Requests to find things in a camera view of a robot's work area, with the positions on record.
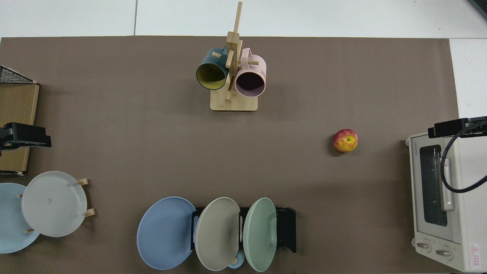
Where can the red yellow apple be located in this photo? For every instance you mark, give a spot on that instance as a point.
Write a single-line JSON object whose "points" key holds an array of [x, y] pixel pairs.
{"points": [[345, 140]]}

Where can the wooden peg plate rack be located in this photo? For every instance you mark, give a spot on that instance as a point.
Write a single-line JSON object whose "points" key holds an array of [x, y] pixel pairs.
{"points": [[83, 182]]}

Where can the grey white plate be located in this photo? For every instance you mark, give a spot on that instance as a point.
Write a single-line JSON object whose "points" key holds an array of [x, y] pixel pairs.
{"points": [[53, 203]]}

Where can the light blue plate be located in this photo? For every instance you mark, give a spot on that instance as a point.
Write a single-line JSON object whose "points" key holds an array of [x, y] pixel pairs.
{"points": [[11, 220]]}

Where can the black dish rack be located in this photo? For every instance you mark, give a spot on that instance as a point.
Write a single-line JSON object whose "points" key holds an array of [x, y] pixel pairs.
{"points": [[286, 228]]}

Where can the beige plate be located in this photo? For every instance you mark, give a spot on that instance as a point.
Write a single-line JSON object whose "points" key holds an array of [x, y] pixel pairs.
{"points": [[217, 236]]}

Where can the green plate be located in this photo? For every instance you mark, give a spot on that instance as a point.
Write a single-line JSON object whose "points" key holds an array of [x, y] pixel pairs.
{"points": [[258, 236]]}

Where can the brown table cloth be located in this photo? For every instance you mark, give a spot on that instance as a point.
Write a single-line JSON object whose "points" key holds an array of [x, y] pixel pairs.
{"points": [[114, 114]]}

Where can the pale toaster oven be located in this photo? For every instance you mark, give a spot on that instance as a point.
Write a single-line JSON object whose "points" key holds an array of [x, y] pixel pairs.
{"points": [[470, 213]]}

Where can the dark corner object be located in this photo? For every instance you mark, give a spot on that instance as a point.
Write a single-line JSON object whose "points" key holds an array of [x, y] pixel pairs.
{"points": [[482, 5]]}

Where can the dark teal cup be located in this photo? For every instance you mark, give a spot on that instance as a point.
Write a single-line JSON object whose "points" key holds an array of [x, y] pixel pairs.
{"points": [[211, 76]]}

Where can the pink cup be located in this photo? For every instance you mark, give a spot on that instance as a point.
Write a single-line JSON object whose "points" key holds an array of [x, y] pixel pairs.
{"points": [[251, 68]]}

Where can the wooden cup stand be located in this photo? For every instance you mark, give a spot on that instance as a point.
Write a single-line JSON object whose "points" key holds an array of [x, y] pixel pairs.
{"points": [[234, 102]]}

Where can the small blue round thing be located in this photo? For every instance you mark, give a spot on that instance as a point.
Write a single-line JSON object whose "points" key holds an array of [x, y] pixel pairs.
{"points": [[240, 262]]}

